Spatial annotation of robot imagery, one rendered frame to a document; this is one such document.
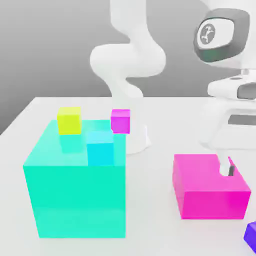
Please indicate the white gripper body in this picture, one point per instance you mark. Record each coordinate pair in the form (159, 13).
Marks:
(220, 136)

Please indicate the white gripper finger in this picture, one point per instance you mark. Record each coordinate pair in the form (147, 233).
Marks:
(224, 164)

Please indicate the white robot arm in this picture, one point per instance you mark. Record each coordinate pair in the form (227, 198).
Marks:
(128, 60)

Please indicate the small purple cube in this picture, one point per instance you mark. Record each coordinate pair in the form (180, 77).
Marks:
(251, 236)

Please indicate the small magenta cube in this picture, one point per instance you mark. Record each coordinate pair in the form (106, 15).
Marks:
(120, 122)

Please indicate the small cyan cube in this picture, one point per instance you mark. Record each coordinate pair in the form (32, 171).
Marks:
(100, 154)

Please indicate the small yellow cube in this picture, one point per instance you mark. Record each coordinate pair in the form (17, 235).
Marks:
(69, 122)

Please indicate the large pink box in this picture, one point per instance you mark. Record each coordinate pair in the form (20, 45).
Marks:
(200, 180)

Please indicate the large teal box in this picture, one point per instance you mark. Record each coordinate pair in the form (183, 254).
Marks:
(76, 200)

